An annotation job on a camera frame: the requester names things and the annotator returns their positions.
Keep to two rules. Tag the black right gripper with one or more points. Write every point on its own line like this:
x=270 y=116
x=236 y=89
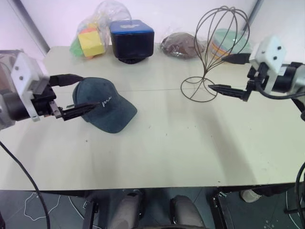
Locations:
x=258 y=78

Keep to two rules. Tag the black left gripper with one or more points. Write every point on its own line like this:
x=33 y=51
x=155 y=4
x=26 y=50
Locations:
x=44 y=102

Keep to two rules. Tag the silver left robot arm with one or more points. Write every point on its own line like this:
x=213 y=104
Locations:
x=9 y=107

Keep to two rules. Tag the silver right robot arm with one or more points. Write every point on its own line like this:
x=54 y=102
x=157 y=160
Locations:
x=289 y=76

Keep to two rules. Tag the brown hat in plastic bag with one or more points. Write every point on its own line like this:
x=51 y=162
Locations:
x=182 y=45

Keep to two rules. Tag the stack of pastel plates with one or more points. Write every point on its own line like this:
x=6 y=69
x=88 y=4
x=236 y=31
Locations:
x=220 y=40

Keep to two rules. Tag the dark teal baseball cap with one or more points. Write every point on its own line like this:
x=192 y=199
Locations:
x=109 y=112

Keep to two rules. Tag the clear bag of coloured blocks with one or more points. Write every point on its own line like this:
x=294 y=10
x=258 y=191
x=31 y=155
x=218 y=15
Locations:
x=91 y=43

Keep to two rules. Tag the blue box on black base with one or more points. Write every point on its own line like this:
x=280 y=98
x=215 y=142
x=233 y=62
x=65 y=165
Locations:
x=132 y=43

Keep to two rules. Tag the white shoe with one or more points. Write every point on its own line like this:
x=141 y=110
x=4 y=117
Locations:
x=250 y=196

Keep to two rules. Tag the dark rounded robot leg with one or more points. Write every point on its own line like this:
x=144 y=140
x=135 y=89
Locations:
x=127 y=210
x=186 y=212

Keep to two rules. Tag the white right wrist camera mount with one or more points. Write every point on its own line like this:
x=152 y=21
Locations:
x=272 y=53

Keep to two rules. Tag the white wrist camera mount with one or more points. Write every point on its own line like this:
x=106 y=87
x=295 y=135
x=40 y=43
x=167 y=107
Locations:
x=23 y=74
x=272 y=53

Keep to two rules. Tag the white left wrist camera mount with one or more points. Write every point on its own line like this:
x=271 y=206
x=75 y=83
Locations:
x=23 y=74

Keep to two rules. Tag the grey metal wall post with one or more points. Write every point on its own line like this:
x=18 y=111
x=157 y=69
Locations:
x=251 y=16
x=31 y=26

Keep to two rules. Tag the black table frame leg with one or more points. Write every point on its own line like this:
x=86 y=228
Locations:
x=89 y=212
x=224 y=210

